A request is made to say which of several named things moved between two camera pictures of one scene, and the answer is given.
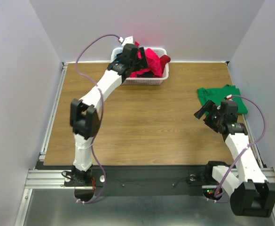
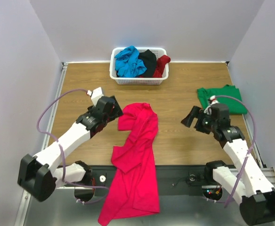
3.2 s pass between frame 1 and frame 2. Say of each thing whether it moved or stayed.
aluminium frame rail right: stayed
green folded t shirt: stayed
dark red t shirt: stayed
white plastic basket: stayed
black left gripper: moved
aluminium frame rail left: stayed
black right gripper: moved
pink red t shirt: moved
